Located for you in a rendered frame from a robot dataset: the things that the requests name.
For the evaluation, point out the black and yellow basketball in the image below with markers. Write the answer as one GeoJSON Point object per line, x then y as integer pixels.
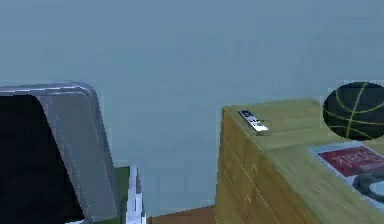
{"type": "Point", "coordinates": [356, 111]}

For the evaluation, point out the silver and black remote control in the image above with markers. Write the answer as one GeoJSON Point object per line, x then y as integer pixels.
{"type": "Point", "coordinates": [253, 121]}

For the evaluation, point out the wooden chest of drawers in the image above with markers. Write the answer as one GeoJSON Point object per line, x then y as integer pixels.
{"type": "Point", "coordinates": [266, 173]}

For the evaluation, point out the green and white stand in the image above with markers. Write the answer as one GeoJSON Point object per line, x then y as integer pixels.
{"type": "Point", "coordinates": [133, 196]}

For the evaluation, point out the grey television set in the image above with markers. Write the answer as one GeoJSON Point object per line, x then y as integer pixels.
{"type": "Point", "coordinates": [50, 156]}

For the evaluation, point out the red and white book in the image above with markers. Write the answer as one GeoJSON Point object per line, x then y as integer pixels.
{"type": "Point", "coordinates": [356, 166]}

